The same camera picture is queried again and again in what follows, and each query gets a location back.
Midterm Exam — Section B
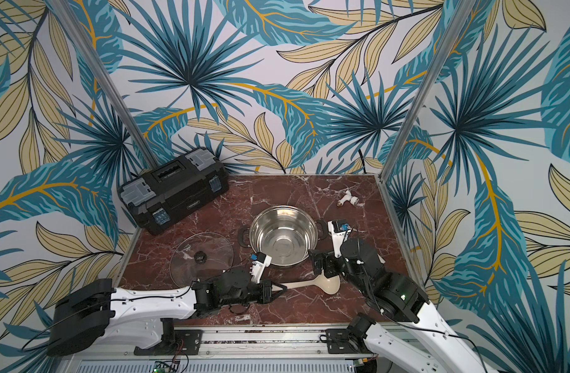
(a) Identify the white faucet tap fitting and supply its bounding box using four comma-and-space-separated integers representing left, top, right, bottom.
337, 190, 364, 208

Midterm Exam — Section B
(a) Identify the right aluminium frame post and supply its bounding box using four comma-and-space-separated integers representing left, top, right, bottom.
378, 0, 476, 184

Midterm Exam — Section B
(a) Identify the left aluminium frame post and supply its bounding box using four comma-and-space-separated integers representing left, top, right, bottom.
50, 0, 159, 168

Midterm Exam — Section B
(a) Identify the black plastic toolbox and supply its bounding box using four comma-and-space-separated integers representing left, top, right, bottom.
118, 148, 229, 236

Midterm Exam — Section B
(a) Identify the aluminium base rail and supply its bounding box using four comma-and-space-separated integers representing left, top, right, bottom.
58, 324, 424, 372

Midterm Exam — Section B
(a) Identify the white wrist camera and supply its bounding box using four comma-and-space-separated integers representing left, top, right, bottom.
250, 252, 272, 284
327, 219, 352, 258

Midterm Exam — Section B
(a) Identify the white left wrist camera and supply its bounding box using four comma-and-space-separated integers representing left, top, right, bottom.
250, 252, 272, 284

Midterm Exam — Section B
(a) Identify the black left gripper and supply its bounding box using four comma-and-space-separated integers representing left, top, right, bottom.
223, 278, 289, 307

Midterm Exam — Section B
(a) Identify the glass pot lid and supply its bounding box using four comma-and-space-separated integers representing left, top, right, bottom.
169, 233, 235, 288

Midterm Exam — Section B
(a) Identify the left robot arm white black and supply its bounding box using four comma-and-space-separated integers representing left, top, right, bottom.
47, 267, 287, 357

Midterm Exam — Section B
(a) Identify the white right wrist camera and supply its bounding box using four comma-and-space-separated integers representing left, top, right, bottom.
327, 219, 352, 258

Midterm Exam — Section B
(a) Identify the stainless steel pot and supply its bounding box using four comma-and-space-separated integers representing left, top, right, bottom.
238, 205, 329, 267

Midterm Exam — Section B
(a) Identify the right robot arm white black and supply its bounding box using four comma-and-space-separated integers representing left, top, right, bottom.
309, 238, 494, 372

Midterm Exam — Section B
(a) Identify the aluminium frame post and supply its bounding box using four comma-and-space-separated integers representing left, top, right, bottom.
378, 0, 476, 184
50, 0, 159, 168

